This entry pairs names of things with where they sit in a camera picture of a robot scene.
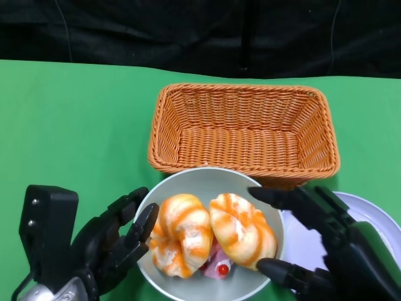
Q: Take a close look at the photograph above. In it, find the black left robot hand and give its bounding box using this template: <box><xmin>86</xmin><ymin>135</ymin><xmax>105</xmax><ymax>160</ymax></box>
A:
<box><xmin>71</xmin><ymin>186</ymin><xmax>160</xmax><ymax>301</ymax></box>

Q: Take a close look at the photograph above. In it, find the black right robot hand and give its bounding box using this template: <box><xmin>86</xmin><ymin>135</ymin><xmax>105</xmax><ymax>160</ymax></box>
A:
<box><xmin>249</xmin><ymin>186</ymin><xmax>401</xmax><ymax>301</ymax></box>

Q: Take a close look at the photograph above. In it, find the orange striped bread bun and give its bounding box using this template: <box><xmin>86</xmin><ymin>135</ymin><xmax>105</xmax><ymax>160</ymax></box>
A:
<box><xmin>209</xmin><ymin>193</ymin><xmax>278</xmax><ymax>271</ymax></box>
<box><xmin>149</xmin><ymin>193</ymin><xmax>214</xmax><ymax>279</ymax></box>

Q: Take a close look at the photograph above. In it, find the pale green ceramic bowl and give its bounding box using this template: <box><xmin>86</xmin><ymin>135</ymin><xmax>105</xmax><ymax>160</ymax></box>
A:
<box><xmin>133</xmin><ymin>167</ymin><xmax>286</xmax><ymax>301</ymax></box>

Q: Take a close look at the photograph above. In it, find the lavender round plate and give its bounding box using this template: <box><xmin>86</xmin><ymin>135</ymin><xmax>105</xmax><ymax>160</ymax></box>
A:
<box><xmin>278</xmin><ymin>191</ymin><xmax>397</xmax><ymax>295</ymax></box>

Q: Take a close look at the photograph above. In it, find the pink cake slice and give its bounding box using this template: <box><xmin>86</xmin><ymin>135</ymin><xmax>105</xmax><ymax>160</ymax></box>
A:
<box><xmin>200</xmin><ymin>241</ymin><xmax>234</xmax><ymax>280</ymax></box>

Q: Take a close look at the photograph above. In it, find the orange wicker basket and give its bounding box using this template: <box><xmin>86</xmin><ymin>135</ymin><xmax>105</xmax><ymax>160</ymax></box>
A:
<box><xmin>147</xmin><ymin>83</ymin><xmax>341</xmax><ymax>191</ymax></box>

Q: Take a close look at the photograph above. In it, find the black backdrop cloth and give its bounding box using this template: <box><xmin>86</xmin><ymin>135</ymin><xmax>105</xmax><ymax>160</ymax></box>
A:
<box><xmin>0</xmin><ymin>0</ymin><xmax>401</xmax><ymax>79</ymax></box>

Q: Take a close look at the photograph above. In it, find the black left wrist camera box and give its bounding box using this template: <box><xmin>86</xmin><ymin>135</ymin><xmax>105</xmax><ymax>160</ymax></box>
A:
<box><xmin>18</xmin><ymin>184</ymin><xmax>79</xmax><ymax>292</ymax></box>

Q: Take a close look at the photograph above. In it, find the thin grey cable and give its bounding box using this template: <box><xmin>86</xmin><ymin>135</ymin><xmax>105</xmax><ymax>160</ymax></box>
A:
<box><xmin>328</xmin><ymin>0</ymin><xmax>342</xmax><ymax>75</ymax></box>
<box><xmin>57</xmin><ymin>0</ymin><xmax>73</xmax><ymax>63</ymax></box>

